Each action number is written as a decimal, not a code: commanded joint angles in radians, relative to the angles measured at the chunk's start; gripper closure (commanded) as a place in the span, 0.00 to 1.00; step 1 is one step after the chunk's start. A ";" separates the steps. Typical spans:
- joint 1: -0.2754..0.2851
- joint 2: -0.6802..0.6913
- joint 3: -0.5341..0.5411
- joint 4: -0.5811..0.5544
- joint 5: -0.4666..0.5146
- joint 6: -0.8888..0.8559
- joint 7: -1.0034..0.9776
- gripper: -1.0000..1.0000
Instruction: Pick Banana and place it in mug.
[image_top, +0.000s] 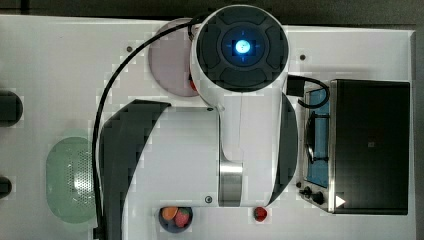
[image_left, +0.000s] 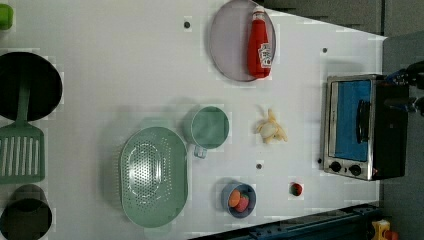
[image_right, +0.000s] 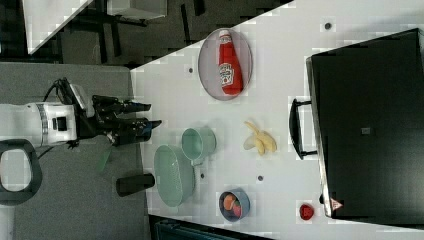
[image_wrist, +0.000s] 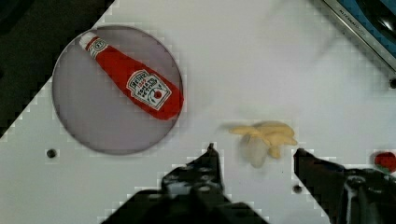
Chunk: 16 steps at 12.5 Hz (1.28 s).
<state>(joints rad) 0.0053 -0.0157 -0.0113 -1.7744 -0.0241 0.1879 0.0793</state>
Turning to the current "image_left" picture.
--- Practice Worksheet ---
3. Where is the peeled toy banana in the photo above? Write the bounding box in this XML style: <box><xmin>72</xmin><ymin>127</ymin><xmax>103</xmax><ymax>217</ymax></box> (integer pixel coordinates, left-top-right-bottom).
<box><xmin>256</xmin><ymin>109</ymin><xmax>288</xmax><ymax>144</ymax></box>

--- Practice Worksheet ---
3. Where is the green mug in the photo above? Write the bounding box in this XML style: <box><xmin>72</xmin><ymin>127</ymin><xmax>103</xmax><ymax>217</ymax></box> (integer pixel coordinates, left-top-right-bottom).
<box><xmin>183</xmin><ymin>106</ymin><xmax>230</xmax><ymax>159</ymax></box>

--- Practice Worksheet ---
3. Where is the green oval colander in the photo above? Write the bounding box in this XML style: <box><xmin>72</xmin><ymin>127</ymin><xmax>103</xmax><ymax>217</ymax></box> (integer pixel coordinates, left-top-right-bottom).
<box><xmin>119</xmin><ymin>127</ymin><xmax>188</xmax><ymax>228</ymax></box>

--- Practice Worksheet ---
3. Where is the red ketchup bottle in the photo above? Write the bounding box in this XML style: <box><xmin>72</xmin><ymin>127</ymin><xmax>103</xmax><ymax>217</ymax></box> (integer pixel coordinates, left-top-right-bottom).
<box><xmin>247</xmin><ymin>6</ymin><xmax>272</xmax><ymax>79</ymax></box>

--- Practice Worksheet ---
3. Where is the orange toy carrot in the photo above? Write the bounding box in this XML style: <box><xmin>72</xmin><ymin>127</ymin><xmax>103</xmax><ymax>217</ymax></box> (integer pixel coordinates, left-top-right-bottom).
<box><xmin>228</xmin><ymin>189</ymin><xmax>241</xmax><ymax>207</ymax></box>

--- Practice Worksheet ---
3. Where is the blue small bowl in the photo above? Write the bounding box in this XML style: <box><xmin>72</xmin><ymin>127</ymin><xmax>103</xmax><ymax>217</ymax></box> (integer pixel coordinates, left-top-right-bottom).
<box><xmin>221</xmin><ymin>181</ymin><xmax>256</xmax><ymax>219</ymax></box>

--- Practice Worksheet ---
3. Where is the red toy strawberry in bowl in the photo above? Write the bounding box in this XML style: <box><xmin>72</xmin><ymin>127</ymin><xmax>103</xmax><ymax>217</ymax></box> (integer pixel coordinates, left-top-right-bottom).
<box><xmin>234</xmin><ymin>194</ymin><xmax>249</xmax><ymax>213</ymax></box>

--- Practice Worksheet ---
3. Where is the grey round plate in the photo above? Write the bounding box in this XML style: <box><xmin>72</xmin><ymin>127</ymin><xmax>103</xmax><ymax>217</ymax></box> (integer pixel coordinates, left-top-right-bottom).
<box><xmin>209</xmin><ymin>0</ymin><xmax>276</xmax><ymax>82</ymax></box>

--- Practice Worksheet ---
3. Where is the red toy strawberry on table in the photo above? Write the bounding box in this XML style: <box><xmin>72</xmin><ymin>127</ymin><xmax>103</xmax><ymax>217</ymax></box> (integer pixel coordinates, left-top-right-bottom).
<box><xmin>290</xmin><ymin>183</ymin><xmax>303</xmax><ymax>196</ymax></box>

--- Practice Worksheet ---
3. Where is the silver toaster oven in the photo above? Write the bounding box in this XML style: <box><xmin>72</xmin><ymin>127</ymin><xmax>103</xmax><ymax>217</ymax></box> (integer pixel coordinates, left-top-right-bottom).
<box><xmin>323</xmin><ymin>74</ymin><xmax>409</xmax><ymax>181</ymax></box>

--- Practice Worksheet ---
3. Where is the black round pan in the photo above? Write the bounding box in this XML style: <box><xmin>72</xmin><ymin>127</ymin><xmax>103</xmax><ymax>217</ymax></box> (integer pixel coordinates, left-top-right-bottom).
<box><xmin>0</xmin><ymin>52</ymin><xmax>63</xmax><ymax>121</ymax></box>

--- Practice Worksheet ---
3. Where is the green slotted spatula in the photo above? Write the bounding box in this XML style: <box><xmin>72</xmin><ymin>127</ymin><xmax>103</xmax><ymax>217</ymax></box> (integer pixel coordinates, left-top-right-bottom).
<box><xmin>0</xmin><ymin>80</ymin><xmax>45</xmax><ymax>184</ymax></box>

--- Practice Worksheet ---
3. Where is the yellow red emergency button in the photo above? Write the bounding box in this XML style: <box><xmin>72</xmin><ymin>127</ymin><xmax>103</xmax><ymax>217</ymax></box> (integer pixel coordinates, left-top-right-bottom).
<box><xmin>372</xmin><ymin>220</ymin><xmax>399</xmax><ymax>240</ymax></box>

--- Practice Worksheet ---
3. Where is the dark cylindrical pot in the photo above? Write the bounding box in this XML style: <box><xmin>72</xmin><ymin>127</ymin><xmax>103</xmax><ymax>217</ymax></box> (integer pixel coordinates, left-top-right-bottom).
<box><xmin>1</xmin><ymin>184</ymin><xmax>53</xmax><ymax>240</ymax></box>

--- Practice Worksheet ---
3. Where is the green cup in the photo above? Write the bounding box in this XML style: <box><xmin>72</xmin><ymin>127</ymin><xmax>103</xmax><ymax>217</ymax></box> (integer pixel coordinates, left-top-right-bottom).
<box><xmin>0</xmin><ymin>3</ymin><xmax>14</xmax><ymax>31</ymax></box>

